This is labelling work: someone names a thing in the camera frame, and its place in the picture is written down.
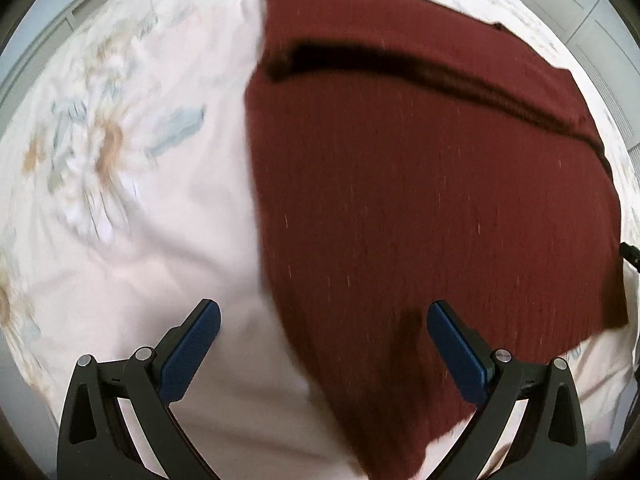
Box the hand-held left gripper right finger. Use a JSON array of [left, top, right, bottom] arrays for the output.
[[426, 300, 587, 480]]

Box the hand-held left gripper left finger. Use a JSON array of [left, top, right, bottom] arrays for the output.
[[56, 298, 222, 480]]

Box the floral bed sheet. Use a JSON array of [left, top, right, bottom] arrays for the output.
[[0, 0, 640, 480]]

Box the dark red knit sweater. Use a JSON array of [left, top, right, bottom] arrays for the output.
[[243, 0, 630, 479]]

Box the white wardrobe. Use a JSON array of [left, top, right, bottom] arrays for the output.
[[510, 0, 640, 153]]

